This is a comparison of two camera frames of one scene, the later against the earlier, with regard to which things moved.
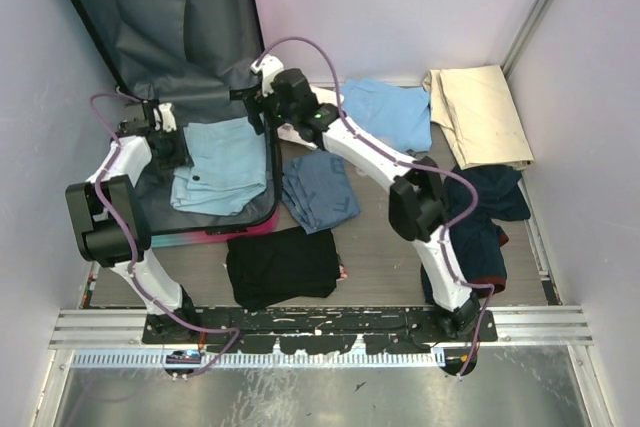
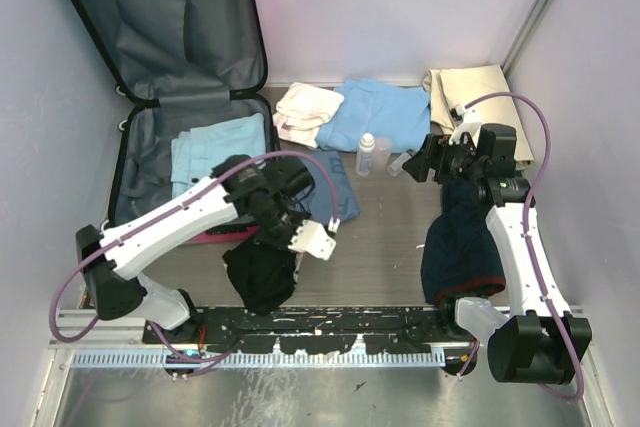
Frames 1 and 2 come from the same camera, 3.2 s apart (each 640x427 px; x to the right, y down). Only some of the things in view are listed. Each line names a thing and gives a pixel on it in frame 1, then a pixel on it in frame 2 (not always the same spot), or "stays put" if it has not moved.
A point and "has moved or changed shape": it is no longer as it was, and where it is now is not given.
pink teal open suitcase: x=178 y=25 stays put
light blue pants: x=229 y=168 stays put
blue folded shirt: x=397 y=117 stays put
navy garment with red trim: x=476 y=240 stays put
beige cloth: x=476 y=111 stays put
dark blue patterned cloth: x=317 y=189 stays put
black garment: x=270 y=270 has moved or changed shape
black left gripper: x=180 y=157 → x=283 y=242
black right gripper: x=260 y=105 → x=433 y=155
